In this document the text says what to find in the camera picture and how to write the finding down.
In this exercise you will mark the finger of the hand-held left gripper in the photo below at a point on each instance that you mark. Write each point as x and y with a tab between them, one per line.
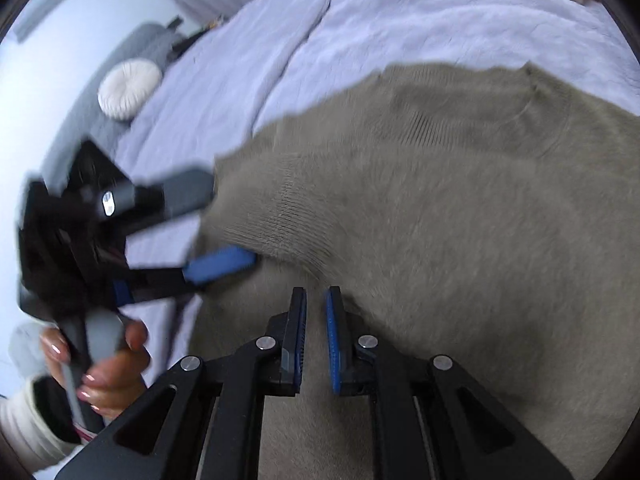
185	191
220	263

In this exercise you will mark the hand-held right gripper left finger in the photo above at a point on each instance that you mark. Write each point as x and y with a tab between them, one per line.
300	340

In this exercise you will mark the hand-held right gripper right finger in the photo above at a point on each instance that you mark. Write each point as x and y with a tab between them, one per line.
331	340

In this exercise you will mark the taupe knit sweater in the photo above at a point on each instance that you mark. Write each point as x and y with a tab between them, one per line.
450	210

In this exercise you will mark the person's left forearm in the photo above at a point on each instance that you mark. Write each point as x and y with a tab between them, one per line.
25	420

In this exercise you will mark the person's left hand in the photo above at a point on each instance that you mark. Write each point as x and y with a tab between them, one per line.
117	375

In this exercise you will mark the grey quilted headboard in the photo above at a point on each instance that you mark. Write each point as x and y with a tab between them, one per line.
95	125

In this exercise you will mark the round white cushion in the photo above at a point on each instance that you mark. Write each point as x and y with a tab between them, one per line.
129	89

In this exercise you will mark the lavender fleece blanket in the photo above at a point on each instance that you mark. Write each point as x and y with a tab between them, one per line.
400	20

